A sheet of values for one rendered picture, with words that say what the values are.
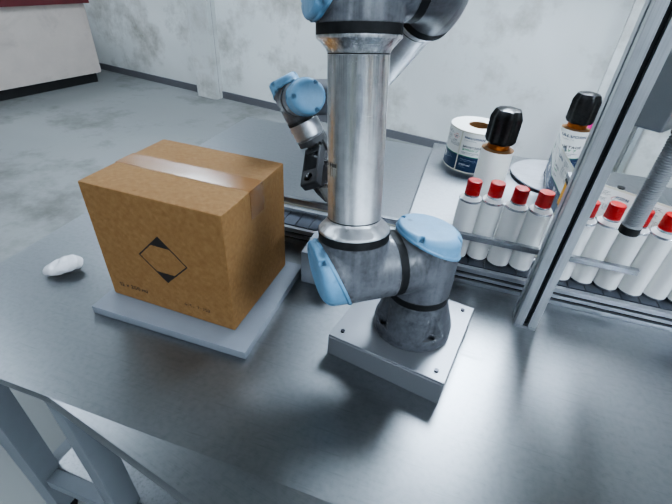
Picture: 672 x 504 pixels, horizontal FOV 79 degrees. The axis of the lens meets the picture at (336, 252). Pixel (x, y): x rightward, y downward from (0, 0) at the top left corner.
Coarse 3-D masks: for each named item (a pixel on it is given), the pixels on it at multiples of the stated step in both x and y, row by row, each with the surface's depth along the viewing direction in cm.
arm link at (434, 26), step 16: (432, 0) 51; (448, 0) 52; (464, 0) 54; (432, 16) 54; (448, 16) 55; (416, 32) 60; (432, 32) 60; (400, 48) 67; (416, 48) 66; (400, 64) 71
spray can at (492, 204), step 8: (496, 184) 91; (504, 184) 91; (488, 192) 94; (496, 192) 92; (488, 200) 93; (496, 200) 93; (480, 208) 96; (488, 208) 94; (496, 208) 93; (480, 216) 96; (488, 216) 95; (496, 216) 95; (480, 224) 97; (488, 224) 96; (496, 224) 96; (472, 232) 100; (480, 232) 98; (488, 232) 97; (472, 248) 101; (480, 248) 100; (488, 248) 101; (472, 256) 102; (480, 256) 101
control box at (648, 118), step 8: (664, 64) 59; (664, 72) 59; (656, 80) 60; (664, 80) 60; (656, 88) 61; (664, 88) 60; (648, 96) 62; (656, 96) 61; (664, 96) 60; (648, 104) 62; (656, 104) 61; (664, 104) 60; (640, 112) 63; (648, 112) 62; (656, 112) 62; (664, 112) 61; (640, 120) 63; (648, 120) 63; (656, 120) 62; (664, 120) 61; (648, 128) 63; (656, 128) 62; (664, 128) 62
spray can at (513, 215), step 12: (516, 192) 90; (528, 192) 89; (516, 204) 91; (504, 216) 94; (516, 216) 92; (504, 228) 95; (516, 228) 94; (516, 240) 97; (492, 252) 100; (504, 252) 98; (492, 264) 101; (504, 264) 100
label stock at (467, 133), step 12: (456, 120) 147; (468, 120) 148; (480, 120) 149; (456, 132) 142; (468, 132) 138; (480, 132) 138; (456, 144) 143; (468, 144) 140; (480, 144) 138; (444, 156) 152; (456, 156) 145; (468, 156) 142; (456, 168) 146; (468, 168) 144
